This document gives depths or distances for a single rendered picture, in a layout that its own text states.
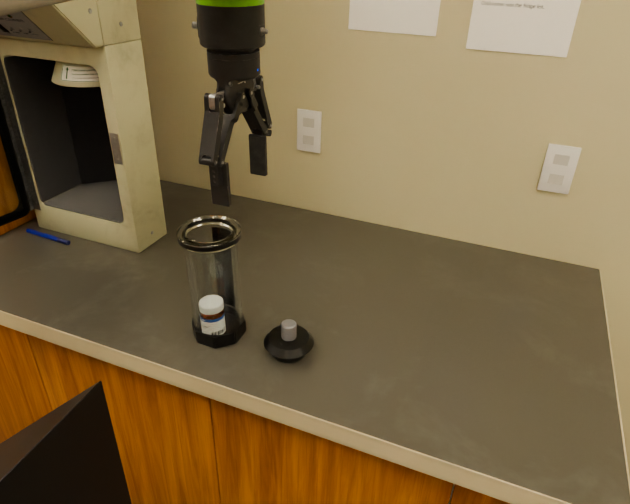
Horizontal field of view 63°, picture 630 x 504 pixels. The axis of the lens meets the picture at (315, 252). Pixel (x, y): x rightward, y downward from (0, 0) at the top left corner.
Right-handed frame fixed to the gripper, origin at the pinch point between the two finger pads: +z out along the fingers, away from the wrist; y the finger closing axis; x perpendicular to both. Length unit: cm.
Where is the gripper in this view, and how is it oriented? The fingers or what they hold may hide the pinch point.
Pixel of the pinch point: (241, 180)
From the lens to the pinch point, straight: 85.4
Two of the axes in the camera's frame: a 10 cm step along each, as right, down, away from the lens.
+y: -3.6, 4.9, -7.9
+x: 9.3, 2.1, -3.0
